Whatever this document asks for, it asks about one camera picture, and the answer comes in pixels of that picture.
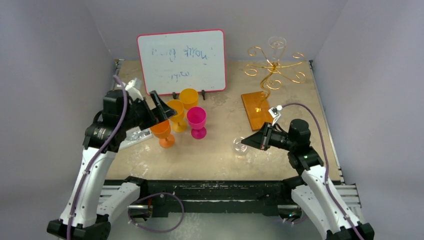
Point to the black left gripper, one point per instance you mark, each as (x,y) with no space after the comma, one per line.
(164,111)

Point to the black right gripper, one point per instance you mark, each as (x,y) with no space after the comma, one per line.
(264,139)

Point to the orange wine glass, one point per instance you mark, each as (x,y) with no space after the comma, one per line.
(163,132)

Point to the yellow wine glass front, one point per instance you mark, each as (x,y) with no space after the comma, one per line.
(178,123)

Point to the yellow wine glass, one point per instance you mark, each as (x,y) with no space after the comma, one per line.
(178,123)
(189,97)

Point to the clear wine glass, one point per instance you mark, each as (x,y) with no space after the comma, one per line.
(278,46)
(238,147)

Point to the pink wine glass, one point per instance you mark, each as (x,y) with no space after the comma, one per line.
(197,117)

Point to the gold wire wine glass rack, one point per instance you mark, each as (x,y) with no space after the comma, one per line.
(256,103)

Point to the white plastic packaged item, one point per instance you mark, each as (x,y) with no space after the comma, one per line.
(135,136)

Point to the red framed whiteboard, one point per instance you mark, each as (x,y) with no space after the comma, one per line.
(174,61)

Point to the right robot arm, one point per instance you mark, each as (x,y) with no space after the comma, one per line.
(312,190)

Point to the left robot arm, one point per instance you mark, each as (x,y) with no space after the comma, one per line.
(83,217)

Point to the black whiteboard stand foot right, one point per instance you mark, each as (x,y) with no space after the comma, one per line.
(203,93)

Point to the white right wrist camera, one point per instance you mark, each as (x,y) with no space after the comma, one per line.
(275,113)

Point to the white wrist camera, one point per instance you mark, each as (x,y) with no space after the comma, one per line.
(275,113)
(133,89)

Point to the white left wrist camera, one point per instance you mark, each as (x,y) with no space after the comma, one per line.
(133,89)

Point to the black metal base frame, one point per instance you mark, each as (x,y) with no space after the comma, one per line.
(158,198)

